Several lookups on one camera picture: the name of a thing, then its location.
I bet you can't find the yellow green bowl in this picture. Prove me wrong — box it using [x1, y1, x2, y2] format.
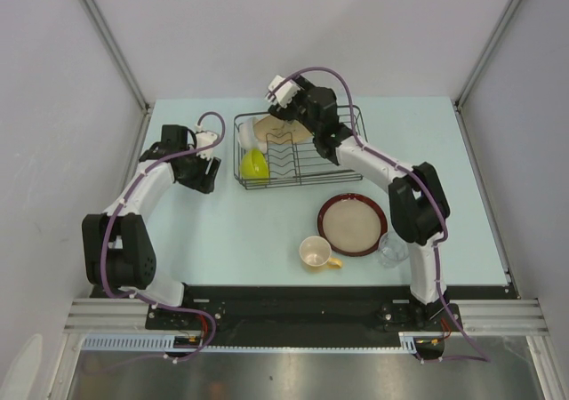
[239, 148, 269, 180]

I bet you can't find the beige bird pattern plate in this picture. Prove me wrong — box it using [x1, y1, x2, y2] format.
[253, 115, 313, 145]

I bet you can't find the white bowl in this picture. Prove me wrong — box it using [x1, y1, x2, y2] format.
[238, 116, 268, 154]

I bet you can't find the dark wire dish rack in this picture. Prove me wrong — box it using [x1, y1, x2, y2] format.
[233, 112, 363, 190]

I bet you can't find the red rimmed round plate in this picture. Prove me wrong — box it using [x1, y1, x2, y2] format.
[317, 193, 388, 257]

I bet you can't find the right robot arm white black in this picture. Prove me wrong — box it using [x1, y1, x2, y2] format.
[266, 72, 450, 330]

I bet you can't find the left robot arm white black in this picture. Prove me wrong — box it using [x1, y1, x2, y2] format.
[82, 124, 220, 329]

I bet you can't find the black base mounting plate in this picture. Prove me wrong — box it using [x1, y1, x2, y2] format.
[144, 284, 519, 332]

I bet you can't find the clear plastic cup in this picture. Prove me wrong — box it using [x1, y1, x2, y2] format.
[378, 232, 409, 268]

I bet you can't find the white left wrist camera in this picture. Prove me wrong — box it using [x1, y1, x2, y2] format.
[196, 124, 220, 161]

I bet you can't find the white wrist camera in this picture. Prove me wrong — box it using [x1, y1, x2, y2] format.
[265, 75, 301, 108]
[196, 124, 220, 161]

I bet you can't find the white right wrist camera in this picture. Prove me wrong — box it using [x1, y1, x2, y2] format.
[265, 75, 301, 108]

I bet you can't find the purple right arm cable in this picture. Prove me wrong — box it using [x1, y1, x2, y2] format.
[273, 66, 490, 365]

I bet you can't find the beige mug yellow handle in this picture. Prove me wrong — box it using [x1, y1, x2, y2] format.
[299, 236, 343, 271]

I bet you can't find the left aluminium frame post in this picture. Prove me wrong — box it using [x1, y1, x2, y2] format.
[79, 0, 149, 114]

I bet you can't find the aluminium frame post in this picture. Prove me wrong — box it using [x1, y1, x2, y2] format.
[454, 0, 524, 109]
[79, 0, 149, 114]

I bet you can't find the right aluminium frame post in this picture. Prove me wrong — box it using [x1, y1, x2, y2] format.
[454, 0, 524, 109]

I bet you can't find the white slotted cable duct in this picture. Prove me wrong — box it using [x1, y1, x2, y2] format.
[83, 332, 445, 354]

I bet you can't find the aluminium front rail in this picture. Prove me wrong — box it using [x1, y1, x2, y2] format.
[64, 299, 549, 337]

